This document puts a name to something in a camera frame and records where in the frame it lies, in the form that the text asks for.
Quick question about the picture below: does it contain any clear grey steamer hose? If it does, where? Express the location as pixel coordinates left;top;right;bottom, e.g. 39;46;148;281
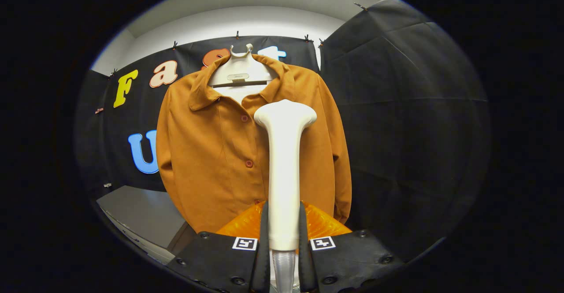
272;250;297;291

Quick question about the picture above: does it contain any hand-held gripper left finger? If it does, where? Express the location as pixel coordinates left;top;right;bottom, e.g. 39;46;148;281
165;200;270;293

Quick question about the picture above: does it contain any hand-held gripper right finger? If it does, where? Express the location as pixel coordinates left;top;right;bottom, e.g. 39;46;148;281
299;200;406;293

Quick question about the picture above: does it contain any orange button-up shirt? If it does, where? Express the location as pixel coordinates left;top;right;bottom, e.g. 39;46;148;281
156;54;353;234

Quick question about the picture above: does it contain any white garment steamer head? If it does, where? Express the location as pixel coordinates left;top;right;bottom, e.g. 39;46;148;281
253;99;318;252

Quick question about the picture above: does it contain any row of black clips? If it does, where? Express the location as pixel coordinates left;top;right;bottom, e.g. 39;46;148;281
109;2;367;77

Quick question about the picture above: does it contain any white garment hanger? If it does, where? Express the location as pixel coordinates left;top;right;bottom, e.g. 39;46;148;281
207;43;275;104

